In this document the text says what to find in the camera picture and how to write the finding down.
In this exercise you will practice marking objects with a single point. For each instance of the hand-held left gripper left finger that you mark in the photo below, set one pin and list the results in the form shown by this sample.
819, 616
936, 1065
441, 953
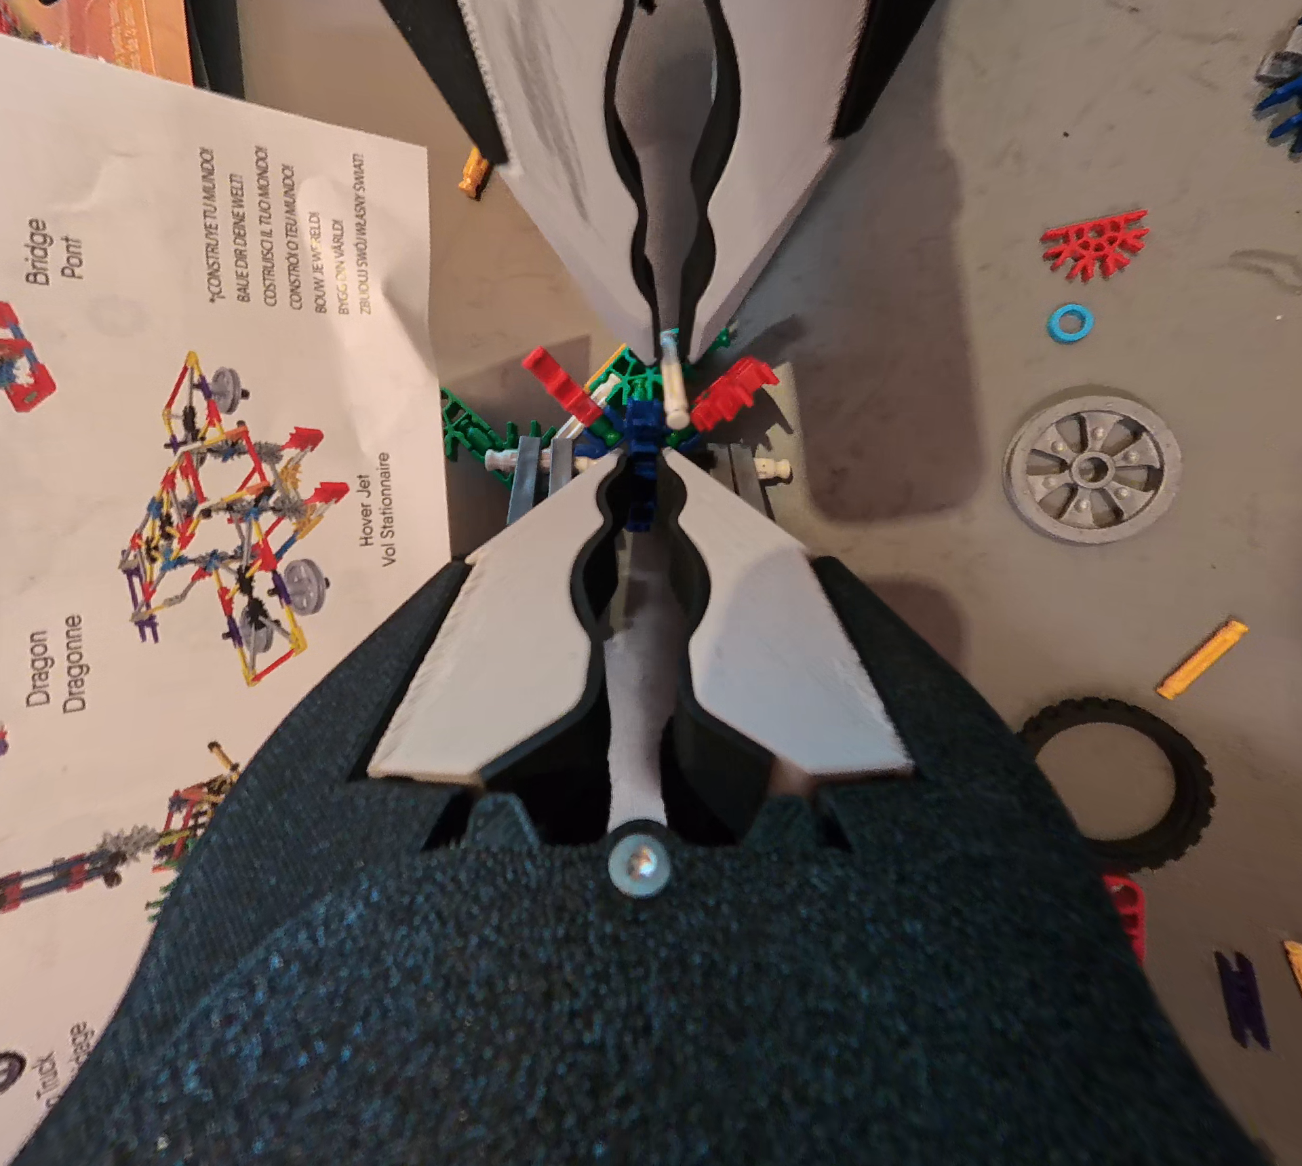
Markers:
497, 669

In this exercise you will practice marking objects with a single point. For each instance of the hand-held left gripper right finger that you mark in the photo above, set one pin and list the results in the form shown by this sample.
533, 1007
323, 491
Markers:
783, 669

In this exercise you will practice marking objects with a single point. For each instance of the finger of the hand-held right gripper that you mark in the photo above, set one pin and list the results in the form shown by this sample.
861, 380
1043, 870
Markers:
802, 18
540, 18

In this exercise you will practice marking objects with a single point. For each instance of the blue red toy model core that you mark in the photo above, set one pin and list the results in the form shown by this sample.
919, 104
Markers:
643, 434

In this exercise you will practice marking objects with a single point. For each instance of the red fan connector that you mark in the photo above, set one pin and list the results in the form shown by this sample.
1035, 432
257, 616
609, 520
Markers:
1095, 242
554, 383

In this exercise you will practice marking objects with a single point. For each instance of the long yellow rod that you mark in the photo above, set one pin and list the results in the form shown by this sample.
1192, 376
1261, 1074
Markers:
472, 169

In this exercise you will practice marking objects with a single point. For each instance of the silver wheel hub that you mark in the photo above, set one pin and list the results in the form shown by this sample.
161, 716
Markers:
1095, 466

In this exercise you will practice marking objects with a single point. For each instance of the large red connector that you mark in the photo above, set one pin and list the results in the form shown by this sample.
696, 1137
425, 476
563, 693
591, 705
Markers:
1125, 913

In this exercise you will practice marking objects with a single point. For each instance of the large black tyre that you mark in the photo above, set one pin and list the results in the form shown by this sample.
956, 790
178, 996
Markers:
1192, 778

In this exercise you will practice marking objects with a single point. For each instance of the toy instruction booklet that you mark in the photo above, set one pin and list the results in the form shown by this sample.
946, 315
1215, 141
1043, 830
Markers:
100, 324

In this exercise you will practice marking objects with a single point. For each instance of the blue grey snowflake connector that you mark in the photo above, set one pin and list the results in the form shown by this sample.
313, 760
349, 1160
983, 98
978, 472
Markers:
1285, 96

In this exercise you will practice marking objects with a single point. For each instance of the purple connector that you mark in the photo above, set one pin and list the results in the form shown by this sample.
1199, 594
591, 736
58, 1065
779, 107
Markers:
1244, 998

